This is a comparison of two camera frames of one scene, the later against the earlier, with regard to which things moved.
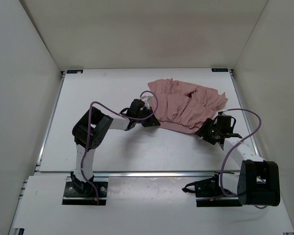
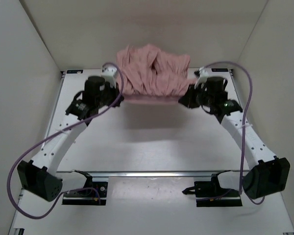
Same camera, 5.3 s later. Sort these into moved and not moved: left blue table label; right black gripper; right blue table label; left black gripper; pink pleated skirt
Moved: right black gripper; pink pleated skirt; left black gripper
Not moved: left blue table label; right blue table label
